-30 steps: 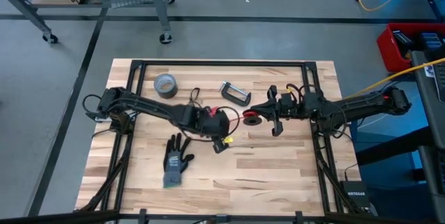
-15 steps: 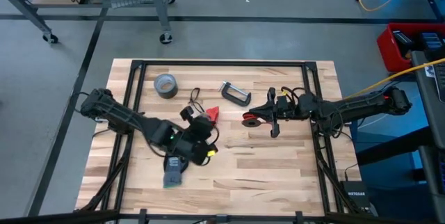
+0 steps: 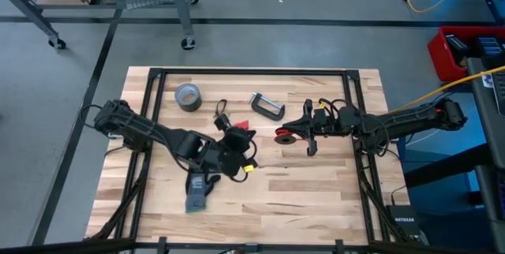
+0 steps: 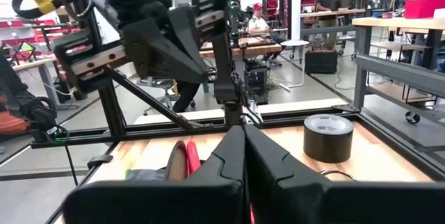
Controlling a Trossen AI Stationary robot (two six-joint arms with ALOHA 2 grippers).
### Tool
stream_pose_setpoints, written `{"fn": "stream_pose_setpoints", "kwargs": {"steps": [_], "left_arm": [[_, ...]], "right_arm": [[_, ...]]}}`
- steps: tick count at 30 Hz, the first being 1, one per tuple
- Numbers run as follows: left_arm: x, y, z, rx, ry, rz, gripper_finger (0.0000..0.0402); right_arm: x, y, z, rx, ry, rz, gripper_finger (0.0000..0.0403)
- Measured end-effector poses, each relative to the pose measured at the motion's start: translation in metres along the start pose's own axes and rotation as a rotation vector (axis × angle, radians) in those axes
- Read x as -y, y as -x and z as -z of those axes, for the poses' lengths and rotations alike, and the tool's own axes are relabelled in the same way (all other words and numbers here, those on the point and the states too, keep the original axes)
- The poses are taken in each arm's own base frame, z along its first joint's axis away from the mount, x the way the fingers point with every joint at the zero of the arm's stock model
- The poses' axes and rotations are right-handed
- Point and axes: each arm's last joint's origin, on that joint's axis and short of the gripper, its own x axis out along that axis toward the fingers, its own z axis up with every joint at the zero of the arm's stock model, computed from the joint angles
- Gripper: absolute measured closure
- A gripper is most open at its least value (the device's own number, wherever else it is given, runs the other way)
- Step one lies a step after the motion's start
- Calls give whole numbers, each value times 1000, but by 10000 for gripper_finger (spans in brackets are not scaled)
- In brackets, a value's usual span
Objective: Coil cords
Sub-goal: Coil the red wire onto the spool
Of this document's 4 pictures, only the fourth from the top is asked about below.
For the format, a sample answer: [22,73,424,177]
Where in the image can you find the wooden work table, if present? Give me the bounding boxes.
[200,35,283,60]

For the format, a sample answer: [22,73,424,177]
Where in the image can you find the black case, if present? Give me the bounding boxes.
[305,49,338,75]

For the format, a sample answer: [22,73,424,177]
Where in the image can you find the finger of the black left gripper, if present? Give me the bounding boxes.
[124,18,209,84]
[166,8,209,75]

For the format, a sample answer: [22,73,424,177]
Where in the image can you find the office chair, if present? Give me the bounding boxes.
[142,77,197,115]

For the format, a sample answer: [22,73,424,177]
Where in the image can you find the black table frame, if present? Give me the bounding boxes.
[29,67,445,183]

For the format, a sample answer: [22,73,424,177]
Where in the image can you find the red storage box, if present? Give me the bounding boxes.
[404,0,445,19]

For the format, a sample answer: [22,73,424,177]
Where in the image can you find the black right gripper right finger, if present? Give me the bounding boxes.
[245,124,445,224]

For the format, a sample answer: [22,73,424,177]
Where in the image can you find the white pillar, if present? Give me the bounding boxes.
[290,0,302,40]

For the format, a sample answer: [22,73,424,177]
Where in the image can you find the laptop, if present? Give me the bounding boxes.
[330,0,353,11]

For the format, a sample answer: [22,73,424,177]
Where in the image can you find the black computer tower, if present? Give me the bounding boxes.
[245,60,269,106]

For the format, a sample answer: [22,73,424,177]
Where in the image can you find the grey duct tape roll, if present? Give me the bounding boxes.
[303,113,355,164]

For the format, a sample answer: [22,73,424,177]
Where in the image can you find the wooden desk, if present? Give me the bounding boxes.
[300,8,366,49]

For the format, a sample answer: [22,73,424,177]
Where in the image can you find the black orange bag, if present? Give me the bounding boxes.
[0,51,69,143]

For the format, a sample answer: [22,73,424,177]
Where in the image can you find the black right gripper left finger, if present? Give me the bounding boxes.
[62,125,248,224]

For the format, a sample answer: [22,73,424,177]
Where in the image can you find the grey metal cart wooden top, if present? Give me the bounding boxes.
[351,17,445,127]

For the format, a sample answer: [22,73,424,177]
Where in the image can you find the white round stool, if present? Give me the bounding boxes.
[280,39,310,90]

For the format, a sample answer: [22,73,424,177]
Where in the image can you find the grey work glove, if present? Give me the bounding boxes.
[125,168,168,182]

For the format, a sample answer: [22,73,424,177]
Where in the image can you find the black cord spool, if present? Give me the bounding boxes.
[165,140,202,183]

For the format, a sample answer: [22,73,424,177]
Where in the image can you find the red cord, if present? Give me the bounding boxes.
[186,141,255,224]

